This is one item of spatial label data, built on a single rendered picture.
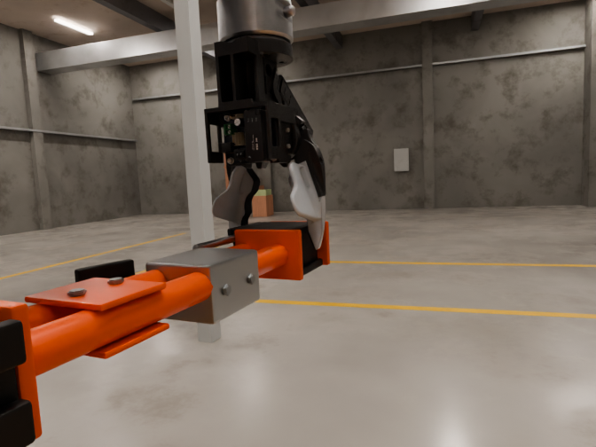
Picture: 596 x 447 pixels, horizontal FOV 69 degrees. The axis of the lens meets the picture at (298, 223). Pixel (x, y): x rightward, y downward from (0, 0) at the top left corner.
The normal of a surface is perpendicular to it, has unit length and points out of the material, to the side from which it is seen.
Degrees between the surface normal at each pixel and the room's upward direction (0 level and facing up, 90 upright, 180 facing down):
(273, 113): 90
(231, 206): 109
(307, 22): 90
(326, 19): 90
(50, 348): 77
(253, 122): 90
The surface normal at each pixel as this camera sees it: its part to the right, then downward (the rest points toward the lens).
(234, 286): 0.91, 0.00
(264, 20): 0.32, 0.09
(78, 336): 0.88, -0.22
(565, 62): -0.30, 0.11
